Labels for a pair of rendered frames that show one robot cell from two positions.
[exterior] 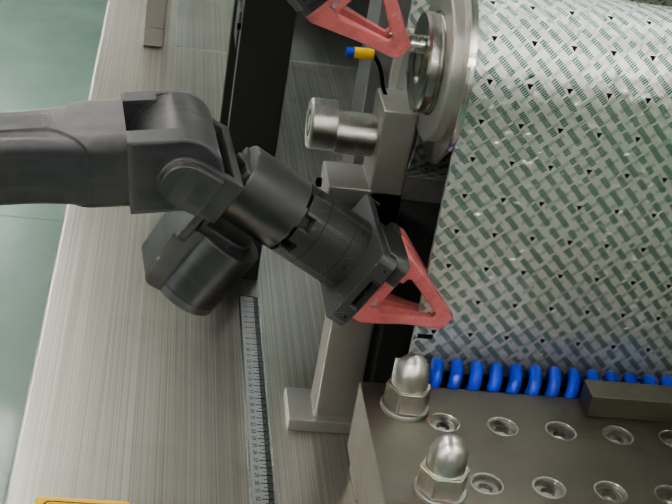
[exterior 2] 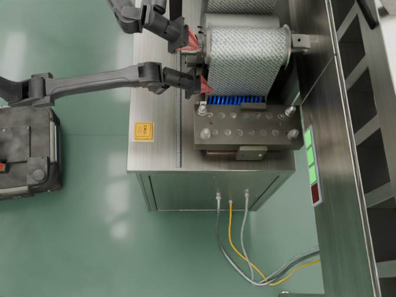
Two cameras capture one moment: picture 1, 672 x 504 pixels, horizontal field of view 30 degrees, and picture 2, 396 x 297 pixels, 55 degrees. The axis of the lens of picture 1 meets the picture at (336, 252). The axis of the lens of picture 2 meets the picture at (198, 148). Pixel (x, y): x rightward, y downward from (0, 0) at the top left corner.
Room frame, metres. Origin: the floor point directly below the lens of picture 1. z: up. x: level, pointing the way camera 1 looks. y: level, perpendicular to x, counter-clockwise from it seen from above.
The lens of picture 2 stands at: (0.14, -0.09, 2.30)
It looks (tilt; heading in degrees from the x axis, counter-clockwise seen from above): 69 degrees down; 1
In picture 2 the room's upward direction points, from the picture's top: 9 degrees clockwise
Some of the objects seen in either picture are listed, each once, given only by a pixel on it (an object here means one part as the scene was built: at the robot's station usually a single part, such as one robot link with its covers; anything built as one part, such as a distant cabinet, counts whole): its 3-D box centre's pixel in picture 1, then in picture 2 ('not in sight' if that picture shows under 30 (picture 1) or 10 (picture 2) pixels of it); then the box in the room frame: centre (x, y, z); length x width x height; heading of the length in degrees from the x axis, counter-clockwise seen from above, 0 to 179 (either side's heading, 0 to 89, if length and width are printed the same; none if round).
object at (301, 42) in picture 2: not in sight; (300, 41); (0.95, -0.35, 1.28); 0.06 x 0.05 x 0.02; 100
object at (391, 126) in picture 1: (342, 267); (192, 69); (0.93, -0.01, 1.05); 0.06 x 0.05 x 0.31; 100
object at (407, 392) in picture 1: (409, 381); (202, 108); (0.77, -0.07, 1.05); 0.04 x 0.04 x 0.04
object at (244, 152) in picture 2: not in sight; (250, 153); (0.66, -0.28, 0.96); 0.10 x 0.03 x 0.11; 100
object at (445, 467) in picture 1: (446, 464); (205, 132); (0.68, -0.10, 1.05); 0.04 x 0.04 x 0.04
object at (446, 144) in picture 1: (447, 64); (208, 46); (0.90, -0.06, 1.25); 0.15 x 0.01 x 0.15; 10
